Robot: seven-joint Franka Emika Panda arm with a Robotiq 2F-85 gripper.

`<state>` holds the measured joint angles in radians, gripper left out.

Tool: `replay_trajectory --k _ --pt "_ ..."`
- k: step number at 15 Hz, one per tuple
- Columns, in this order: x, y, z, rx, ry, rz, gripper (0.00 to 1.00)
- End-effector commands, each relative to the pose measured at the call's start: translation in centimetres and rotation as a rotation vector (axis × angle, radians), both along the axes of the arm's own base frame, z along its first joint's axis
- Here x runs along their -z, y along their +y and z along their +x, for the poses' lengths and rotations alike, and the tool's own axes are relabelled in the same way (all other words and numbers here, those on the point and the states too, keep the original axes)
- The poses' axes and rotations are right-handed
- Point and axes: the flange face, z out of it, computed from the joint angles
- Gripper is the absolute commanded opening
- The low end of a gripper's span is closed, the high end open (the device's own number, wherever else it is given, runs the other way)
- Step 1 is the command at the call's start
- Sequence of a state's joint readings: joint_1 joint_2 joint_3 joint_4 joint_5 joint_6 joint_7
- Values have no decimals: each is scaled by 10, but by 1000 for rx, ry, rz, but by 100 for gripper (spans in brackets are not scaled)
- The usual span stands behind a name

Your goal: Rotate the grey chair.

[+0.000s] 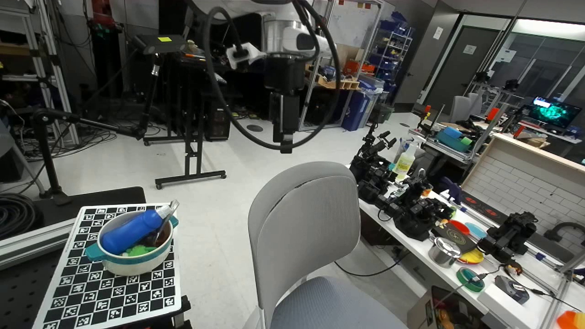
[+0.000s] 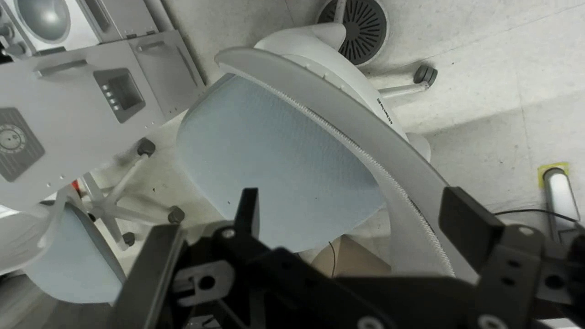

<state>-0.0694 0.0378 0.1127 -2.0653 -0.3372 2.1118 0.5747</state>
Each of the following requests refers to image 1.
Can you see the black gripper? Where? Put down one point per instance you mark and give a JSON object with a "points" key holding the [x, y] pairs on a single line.
{"points": [[284, 92]]}

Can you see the grey office chair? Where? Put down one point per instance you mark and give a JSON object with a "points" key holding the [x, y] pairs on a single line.
{"points": [[304, 226]]}

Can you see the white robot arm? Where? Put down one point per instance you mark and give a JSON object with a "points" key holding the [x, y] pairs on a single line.
{"points": [[281, 34]]}

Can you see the blue storage bin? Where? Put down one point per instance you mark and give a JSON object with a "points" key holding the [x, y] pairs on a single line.
{"points": [[357, 113]]}

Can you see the black tripod stand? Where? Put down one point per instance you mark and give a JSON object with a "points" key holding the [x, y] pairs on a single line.
{"points": [[195, 153]]}

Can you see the yellow green bottle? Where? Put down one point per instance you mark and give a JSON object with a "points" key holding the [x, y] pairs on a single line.
{"points": [[405, 164]]}

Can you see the blue parts bin rack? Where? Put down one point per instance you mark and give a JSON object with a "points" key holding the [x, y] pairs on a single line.
{"points": [[390, 49]]}

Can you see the black equipment pile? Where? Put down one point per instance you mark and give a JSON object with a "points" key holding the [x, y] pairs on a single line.
{"points": [[418, 213]]}

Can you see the teal plastic box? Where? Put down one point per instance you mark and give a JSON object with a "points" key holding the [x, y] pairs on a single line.
{"points": [[454, 140]]}

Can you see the blue plastic bottle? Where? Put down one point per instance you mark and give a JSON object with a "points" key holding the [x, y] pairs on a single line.
{"points": [[131, 231]]}

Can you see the green toy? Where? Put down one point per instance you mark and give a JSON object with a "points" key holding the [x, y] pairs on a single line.
{"points": [[140, 251]]}

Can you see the red plate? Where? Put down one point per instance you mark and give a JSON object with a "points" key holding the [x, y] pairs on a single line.
{"points": [[458, 228]]}

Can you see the white bowl teal rim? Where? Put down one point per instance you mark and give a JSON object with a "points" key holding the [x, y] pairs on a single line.
{"points": [[131, 266]]}

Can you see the blue plate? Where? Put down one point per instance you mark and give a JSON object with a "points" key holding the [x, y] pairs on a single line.
{"points": [[478, 231]]}

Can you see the yellow plate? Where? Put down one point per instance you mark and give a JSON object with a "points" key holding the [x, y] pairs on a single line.
{"points": [[473, 257]]}

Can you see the cardboard box with toys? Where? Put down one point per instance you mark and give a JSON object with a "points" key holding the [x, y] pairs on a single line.
{"points": [[427, 312]]}

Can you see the black boom stand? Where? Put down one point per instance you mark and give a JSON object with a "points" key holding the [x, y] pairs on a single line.
{"points": [[47, 153]]}

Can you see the black robot device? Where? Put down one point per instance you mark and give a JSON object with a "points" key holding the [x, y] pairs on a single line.
{"points": [[515, 230]]}

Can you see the black white checkerboard board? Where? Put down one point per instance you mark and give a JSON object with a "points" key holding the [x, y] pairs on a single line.
{"points": [[92, 299]]}

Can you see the grey oval device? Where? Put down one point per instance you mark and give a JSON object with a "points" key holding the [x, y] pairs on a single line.
{"points": [[513, 290]]}

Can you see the monitor with green screen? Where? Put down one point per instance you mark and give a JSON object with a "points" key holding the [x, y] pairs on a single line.
{"points": [[553, 113]]}

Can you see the black headphones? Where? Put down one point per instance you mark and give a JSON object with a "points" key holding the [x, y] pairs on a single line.
{"points": [[559, 228]]}

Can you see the white desk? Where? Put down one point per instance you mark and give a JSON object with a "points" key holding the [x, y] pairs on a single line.
{"points": [[531, 314]]}

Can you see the orange bowl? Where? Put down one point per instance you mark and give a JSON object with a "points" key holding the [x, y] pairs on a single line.
{"points": [[571, 321]]}

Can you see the black camera rig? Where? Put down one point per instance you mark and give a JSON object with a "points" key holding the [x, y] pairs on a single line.
{"points": [[368, 171]]}

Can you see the white pegboard wooden frame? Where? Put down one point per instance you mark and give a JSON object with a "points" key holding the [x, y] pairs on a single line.
{"points": [[518, 184]]}

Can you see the aluminium rail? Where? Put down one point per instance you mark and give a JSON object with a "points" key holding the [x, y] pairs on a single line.
{"points": [[38, 241]]}

